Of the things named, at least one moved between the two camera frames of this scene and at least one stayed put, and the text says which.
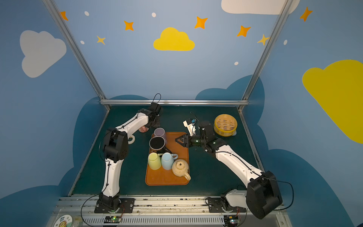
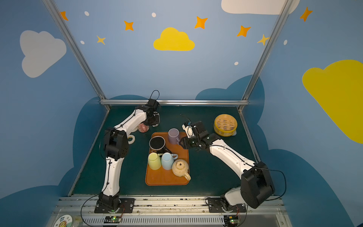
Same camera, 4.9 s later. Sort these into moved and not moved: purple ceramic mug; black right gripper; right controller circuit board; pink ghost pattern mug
Moved: purple ceramic mug
Not moved: right controller circuit board; pink ghost pattern mug; black right gripper
